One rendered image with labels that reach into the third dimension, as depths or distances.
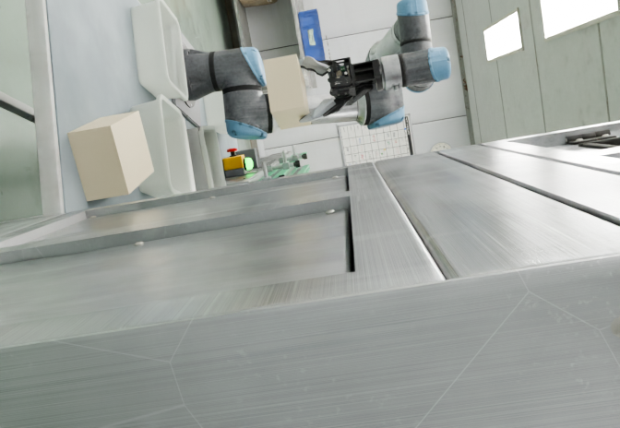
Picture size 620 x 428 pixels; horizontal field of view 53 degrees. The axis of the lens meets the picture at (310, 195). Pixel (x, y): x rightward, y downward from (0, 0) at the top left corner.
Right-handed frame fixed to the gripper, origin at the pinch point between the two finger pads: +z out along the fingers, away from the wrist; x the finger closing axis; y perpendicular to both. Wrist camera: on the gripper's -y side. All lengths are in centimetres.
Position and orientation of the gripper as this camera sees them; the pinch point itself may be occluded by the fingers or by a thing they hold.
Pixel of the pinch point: (294, 92)
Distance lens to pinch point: 146.4
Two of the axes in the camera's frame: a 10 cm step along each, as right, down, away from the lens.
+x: 1.5, 9.8, -1.5
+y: -1.0, -1.4, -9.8
